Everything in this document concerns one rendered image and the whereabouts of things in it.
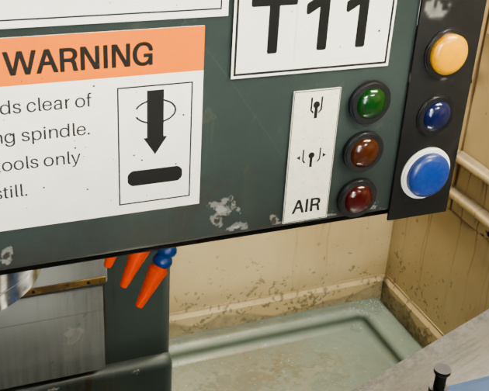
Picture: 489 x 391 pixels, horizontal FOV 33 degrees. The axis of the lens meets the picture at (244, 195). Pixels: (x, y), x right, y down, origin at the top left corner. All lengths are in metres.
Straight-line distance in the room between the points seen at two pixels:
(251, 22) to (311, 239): 1.48
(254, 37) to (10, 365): 0.96
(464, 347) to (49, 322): 0.79
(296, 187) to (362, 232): 1.47
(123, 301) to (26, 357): 0.17
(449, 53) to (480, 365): 1.17
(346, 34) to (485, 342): 1.24
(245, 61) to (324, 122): 0.07
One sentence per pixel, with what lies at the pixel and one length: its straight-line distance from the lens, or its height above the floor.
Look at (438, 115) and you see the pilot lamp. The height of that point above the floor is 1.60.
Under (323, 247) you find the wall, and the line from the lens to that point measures 1.93.
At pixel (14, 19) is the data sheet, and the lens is 0.41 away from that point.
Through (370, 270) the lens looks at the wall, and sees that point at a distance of 2.04.
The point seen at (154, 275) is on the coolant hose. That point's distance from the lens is 0.71.
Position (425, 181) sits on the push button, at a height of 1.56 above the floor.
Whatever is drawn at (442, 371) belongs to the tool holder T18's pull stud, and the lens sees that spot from 0.75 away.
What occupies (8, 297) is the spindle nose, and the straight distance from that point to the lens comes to 0.66.
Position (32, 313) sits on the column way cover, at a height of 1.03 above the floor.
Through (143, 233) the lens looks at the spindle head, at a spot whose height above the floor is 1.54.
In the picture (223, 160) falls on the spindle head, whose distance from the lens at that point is 0.47.
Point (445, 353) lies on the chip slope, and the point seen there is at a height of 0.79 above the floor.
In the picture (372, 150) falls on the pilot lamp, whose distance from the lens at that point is 0.51.
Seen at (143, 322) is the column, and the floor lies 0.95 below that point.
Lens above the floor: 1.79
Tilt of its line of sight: 28 degrees down
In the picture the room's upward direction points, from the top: 4 degrees clockwise
